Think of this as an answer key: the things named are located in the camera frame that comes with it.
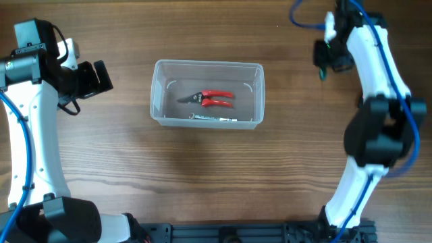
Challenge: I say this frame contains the small metal wrench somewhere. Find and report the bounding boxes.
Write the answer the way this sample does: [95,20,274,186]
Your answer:
[189,113,237,122]

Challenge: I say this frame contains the green handled screwdriver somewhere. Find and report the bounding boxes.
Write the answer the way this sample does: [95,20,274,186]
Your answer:
[319,67,327,82]

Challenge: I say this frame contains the red handled cutters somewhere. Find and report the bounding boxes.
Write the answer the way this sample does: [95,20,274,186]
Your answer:
[177,90,234,108]

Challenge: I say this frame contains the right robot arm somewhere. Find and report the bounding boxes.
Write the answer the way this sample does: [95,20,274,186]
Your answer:
[313,1,427,242]

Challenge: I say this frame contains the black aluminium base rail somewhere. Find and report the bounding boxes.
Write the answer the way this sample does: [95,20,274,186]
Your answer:
[140,221,377,243]

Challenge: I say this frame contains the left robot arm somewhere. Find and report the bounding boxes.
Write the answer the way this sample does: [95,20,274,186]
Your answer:
[1,18,152,242]

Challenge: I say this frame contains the clear plastic storage container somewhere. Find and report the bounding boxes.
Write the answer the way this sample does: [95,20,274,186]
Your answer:
[150,59,265,130]

